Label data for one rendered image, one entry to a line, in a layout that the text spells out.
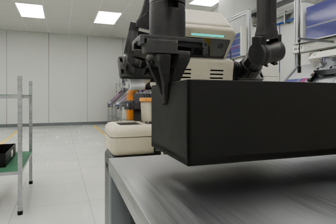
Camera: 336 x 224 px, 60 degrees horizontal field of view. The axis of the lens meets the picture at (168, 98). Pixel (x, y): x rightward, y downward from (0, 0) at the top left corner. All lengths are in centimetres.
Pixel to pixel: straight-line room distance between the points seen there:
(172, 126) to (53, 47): 985
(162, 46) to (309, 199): 28
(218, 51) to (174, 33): 60
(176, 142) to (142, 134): 81
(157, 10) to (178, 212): 28
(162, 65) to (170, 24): 6
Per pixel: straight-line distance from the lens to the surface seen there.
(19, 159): 262
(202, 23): 99
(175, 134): 42
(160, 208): 36
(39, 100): 1012
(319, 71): 242
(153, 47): 42
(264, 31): 104
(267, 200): 41
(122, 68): 96
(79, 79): 1014
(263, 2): 104
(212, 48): 102
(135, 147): 122
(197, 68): 101
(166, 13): 45
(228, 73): 106
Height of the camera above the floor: 93
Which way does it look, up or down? level
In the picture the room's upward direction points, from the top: straight up
